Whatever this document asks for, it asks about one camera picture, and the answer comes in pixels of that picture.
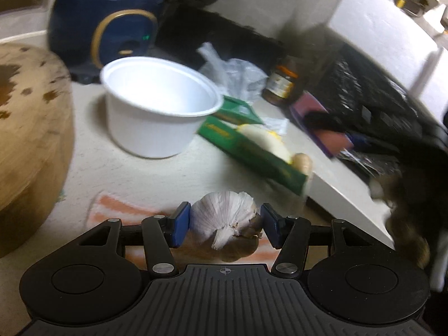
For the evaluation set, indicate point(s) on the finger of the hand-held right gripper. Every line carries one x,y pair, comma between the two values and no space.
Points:
325,120
357,140

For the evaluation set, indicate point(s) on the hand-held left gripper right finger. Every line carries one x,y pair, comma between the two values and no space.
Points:
271,225

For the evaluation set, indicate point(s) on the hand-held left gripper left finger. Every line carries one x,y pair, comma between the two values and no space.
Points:
182,222

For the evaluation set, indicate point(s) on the pink box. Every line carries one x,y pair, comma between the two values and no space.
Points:
311,106

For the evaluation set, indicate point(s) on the garlic bulb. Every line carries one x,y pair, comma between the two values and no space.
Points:
224,220

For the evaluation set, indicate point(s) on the white plastic bowl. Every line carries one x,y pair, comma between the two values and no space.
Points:
150,126

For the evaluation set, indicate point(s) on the person's right hand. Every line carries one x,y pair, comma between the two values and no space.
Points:
406,224

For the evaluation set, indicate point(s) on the ginger piece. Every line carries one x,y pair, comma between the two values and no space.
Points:
302,163

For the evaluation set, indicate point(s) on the brown glass jar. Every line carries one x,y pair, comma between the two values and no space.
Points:
280,84

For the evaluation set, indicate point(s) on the striped pink cloth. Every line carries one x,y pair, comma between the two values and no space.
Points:
115,210

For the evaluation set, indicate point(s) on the green packet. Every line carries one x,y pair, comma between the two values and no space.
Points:
245,147

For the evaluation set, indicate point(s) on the white foam box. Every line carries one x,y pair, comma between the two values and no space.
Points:
385,38

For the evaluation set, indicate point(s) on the clear plastic bag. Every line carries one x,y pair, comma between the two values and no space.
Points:
231,73

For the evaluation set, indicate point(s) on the round wooden cutting board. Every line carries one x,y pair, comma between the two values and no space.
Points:
31,140

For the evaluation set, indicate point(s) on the blue rice cooker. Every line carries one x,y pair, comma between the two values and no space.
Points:
101,10

